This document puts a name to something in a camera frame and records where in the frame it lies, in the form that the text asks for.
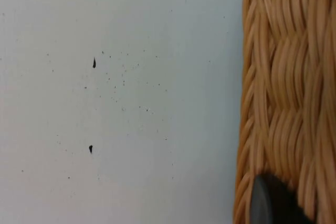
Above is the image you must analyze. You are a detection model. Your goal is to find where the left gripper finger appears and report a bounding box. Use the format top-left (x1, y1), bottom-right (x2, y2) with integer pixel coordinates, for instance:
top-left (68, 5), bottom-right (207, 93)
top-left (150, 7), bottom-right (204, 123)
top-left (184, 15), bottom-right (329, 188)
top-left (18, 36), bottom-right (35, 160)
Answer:
top-left (248, 173), bottom-right (314, 224)

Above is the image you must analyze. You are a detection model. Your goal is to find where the brown wicker basket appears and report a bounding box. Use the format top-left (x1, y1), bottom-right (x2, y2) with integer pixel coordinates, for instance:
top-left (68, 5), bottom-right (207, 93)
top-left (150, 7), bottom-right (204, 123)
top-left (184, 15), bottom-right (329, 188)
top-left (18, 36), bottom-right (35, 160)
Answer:
top-left (232, 0), bottom-right (336, 224)

